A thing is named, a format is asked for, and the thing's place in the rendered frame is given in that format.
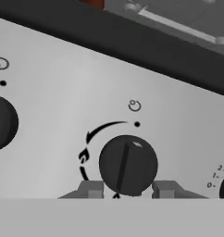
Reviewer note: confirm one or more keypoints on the grey oven door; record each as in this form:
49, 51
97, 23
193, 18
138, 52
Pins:
191, 12

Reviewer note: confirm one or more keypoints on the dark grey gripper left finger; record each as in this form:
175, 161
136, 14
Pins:
91, 189

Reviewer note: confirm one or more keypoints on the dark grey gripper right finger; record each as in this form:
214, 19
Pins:
168, 189

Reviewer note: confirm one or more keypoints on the silver stove with black top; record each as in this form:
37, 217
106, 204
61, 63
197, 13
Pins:
70, 102

